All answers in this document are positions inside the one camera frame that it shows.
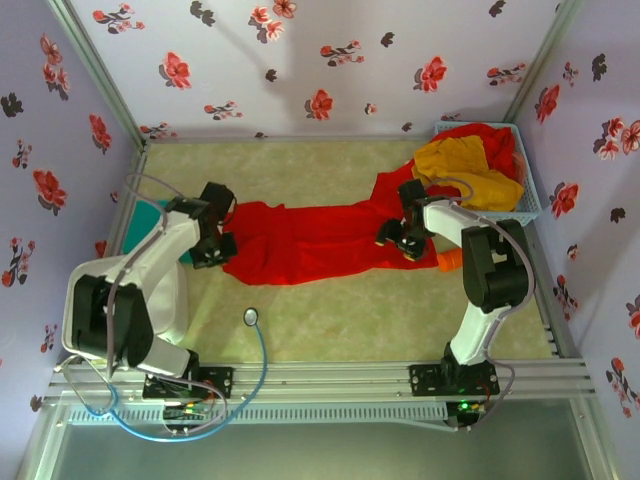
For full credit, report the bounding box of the red t-shirt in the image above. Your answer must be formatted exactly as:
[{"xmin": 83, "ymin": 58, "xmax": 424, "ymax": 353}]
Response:
[
  {"xmin": 221, "ymin": 199, "xmax": 441, "ymax": 287},
  {"xmin": 372, "ymin": 122, "xmax": 517, "ymax": 221}
]

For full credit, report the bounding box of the orange plastic bottle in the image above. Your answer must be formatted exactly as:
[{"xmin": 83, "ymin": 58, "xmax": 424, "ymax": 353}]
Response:
[{"xmin": 437, "ymin": 249, "xmax": 464, "ymax": 272}]

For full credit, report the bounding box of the white zip pouch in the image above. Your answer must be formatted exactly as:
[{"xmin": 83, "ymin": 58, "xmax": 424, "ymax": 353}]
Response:
[{"xmin": 60, "ymin": 257, "xmax": 190, "ymax": 361}]

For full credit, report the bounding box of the folded teal t-shirt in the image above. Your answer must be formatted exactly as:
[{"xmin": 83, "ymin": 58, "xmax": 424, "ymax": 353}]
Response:
[{"xmin": 122, "ymin": 199, "xmax": 196, "ymax": 266}]

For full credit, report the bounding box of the yellow t-shirt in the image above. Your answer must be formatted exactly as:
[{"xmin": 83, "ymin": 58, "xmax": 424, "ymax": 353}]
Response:
[{"xmin": 412, "ymin": 135, "xmax": 525, "ymax": 212}]

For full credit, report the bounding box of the blue tube stethoscope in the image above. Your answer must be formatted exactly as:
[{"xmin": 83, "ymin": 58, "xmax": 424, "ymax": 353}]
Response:
[{"xmin": 52, "ymin": 307, "xmax": 270, "ymax": 444}]

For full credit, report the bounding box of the light blue plastic basket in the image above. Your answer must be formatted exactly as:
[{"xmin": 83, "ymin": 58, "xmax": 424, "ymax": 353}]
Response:
[{"xmin": 433, "ymin": 121, "xmax": 544, "ymax": 229}]

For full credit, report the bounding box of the green circuit board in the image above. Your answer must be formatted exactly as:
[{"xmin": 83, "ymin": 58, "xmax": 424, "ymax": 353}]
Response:
[{"xmin": 163, "ymin": 399, "xmax": 209, "ymax": 421}]

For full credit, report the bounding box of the black controller box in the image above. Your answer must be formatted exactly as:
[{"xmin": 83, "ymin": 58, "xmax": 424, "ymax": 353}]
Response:
[{"xmin": 446, "ymin": 398, "xmax": 489, "ymax": 432}]

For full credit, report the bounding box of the grey right arm cable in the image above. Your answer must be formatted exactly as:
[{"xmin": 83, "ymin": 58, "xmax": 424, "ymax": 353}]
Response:
[{"xmin": 399, "ymin": 177, "xmax": 537, "ymax": 434}]

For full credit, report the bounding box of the aluminium table back rail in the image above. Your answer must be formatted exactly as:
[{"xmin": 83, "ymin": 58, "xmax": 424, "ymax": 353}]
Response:
[{"xmin": 143, "ymin": 132, "xmax": 437, "ymax": 147}]

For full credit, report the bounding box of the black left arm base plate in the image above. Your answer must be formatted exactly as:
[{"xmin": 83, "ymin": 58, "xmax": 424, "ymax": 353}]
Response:
[{"xmin": 142, "ymin": 363, "xmax": 235, "ymax": 401}]

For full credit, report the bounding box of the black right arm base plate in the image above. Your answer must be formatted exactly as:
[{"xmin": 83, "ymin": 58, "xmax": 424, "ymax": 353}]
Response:
[{"xmin": 408, "ymin": 363, "xmax": 501, "ymax": 399}]

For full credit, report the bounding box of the aluminium mounting rail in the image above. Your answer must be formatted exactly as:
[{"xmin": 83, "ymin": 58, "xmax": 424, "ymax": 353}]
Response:
[{"xmin": 42, "ymin": 362, "xmax": 599, "ymax": 406}]

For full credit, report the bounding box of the grey slotted cable duct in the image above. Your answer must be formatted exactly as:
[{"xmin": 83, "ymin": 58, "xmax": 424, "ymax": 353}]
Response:
[{"xmin": 67, "ymin": 402, "xmax": 447, "ymax": 426}]

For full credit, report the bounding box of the aluminium frame post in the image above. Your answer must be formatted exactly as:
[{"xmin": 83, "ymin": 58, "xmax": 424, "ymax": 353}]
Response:
[
  {"xmin": 503, "ymin": 0, "xmax": 587, "ymax": 132},
  {"xmin": 45, "ymin": 0, "xmax": 150, "ymax": 149}
]

